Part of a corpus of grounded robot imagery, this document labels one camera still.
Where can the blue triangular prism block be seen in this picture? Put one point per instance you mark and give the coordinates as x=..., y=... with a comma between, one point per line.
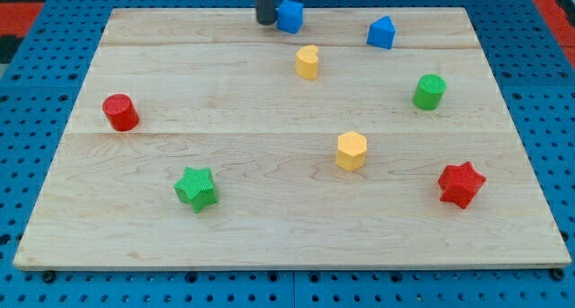
x=381, y=33

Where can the light wooden board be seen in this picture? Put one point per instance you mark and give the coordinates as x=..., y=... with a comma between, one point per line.
x=214, y=89

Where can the green cylinder block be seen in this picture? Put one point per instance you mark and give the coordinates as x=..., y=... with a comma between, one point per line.
x=429, y=92

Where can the red star block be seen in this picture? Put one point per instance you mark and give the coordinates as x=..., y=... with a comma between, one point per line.
x=459, y=184

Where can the red cylinder block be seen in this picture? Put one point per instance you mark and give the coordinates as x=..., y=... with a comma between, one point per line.
x=120, y=111

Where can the green star block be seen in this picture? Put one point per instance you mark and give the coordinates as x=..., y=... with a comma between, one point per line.
x=196, y=188

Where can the blue cube block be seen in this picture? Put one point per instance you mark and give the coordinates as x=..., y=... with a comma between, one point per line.
x=290, y=16

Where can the yellow hexagon block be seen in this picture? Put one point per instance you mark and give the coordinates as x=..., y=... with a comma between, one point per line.
x=352, y=151

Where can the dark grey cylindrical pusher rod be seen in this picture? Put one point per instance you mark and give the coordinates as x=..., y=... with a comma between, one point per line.
x=265, y=12

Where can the blue perforated base panel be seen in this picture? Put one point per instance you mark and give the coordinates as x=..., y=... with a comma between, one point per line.
x=44, y=77

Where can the yellow heart block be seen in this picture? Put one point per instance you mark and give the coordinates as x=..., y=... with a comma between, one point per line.
x=307, y=62

